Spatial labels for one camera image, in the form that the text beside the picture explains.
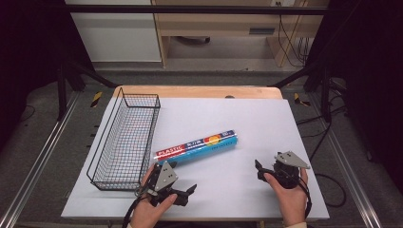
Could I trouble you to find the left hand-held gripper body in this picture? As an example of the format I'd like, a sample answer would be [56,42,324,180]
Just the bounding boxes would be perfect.
[145,161,191,207]

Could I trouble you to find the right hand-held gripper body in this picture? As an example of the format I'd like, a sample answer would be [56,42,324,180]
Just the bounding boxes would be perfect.
[263,150,312,190]

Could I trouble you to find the plastic wrap box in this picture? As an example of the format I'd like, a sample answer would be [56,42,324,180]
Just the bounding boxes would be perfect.
[154,128,240,166]

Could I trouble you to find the black wire basket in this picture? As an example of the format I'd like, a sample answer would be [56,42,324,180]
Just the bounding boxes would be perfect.
[86,87,162,192]

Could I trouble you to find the person's right hand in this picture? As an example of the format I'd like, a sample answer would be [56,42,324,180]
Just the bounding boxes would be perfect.
[263,167,309,228]

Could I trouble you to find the person's left hand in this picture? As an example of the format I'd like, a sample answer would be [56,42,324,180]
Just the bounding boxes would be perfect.
[129,162,179,228]

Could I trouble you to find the white table mat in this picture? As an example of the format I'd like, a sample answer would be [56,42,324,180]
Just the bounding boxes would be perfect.
[61,97,331,221]

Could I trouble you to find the black metal stand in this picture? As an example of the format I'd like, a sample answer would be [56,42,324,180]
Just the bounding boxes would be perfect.
[269,61,334,124]
[56,58,120,122]

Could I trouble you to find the black object under desk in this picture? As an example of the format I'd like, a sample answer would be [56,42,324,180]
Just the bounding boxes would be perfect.
[174,35,211,46]

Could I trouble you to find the black curtain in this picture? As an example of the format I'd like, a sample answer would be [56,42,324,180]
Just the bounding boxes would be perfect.
[305,0,403,195]
[0,0,96,150]

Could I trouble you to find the white cabinet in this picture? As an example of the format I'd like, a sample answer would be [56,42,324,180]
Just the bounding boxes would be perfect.
[65,0,163,64]

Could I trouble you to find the light wooden desk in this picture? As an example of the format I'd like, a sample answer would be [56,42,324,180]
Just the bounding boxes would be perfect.
[151,0,331,68]

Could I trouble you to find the black horizontal bar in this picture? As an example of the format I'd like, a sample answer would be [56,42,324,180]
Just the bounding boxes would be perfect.
[65,4,331,16]

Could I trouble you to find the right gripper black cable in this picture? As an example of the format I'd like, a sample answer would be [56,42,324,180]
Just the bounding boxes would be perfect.
[297,176,314,220]

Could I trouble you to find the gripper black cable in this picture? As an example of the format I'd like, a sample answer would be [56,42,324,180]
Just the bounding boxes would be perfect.
[297,176,314,220]
[122,189,150,228]

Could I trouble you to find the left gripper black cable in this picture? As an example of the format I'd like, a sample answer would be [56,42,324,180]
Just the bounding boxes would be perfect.
[122,189,150,228]

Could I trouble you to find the straight black floor cable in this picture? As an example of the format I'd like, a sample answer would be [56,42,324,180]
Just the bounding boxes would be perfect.
[296,104,347,126]

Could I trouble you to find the looped black floor cable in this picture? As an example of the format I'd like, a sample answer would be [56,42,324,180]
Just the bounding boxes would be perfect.
[308,120,347,209]

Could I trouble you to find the aluminium floor rail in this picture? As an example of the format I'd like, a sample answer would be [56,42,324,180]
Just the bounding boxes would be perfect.
[308,92,383,228]
[0,91,81,228]

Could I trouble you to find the hanging black cables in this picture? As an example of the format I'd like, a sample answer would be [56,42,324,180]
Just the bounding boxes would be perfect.
[275,1,314,67]

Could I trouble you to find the thin black floor cable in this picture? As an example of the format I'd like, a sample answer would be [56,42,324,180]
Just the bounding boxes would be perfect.
[19,104,36,124]

